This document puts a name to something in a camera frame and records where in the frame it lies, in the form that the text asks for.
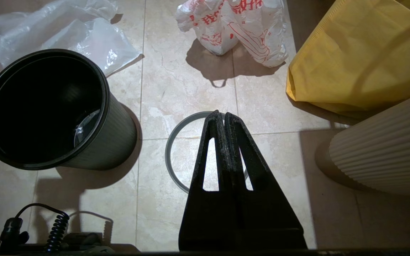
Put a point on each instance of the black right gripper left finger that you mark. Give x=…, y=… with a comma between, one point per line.
x=208, y=213

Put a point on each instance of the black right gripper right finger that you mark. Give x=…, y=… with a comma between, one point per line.
x=262, y=213

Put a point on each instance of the black round trash bin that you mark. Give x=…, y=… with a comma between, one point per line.
x=119, y=142

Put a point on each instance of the white red plastic bag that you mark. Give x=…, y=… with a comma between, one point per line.
x=226, y=32

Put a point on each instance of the white red plastic bin liner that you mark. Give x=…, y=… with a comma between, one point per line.
x=94, y=42

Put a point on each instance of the yellow fabric bag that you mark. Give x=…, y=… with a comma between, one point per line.
x=361, y=53

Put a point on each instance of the grey ribbed stool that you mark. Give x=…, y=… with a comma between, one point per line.
x=386, y=153

